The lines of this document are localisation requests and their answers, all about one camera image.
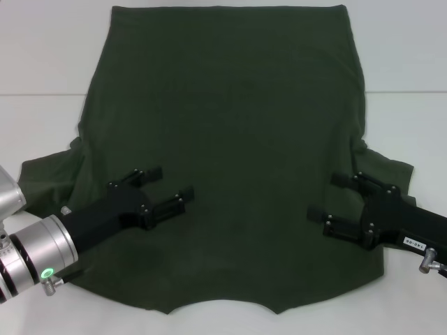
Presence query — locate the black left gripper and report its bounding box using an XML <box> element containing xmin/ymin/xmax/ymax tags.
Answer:
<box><xmin>62</xmin><ymin>166</ymin><xmax>196</xmax><ymax>253</ymax></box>

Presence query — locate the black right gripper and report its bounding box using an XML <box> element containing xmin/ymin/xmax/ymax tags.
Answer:
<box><xmin>306</xmin><ymin>170</ymin><xmax>447</xmax><ymax>263</ymax></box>

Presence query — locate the dark green t-shirt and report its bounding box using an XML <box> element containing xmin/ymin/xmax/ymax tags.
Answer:
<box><xmin>17</xmin><ymin>3</ymin><xmax>418</xmax><ymax>315</ymax></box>

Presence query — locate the right arm cable with plug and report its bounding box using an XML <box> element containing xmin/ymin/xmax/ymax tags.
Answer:
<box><xmin>418</xmin><ymin>246</ymin><xmax>447</xmax><ymax>276</ymax></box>

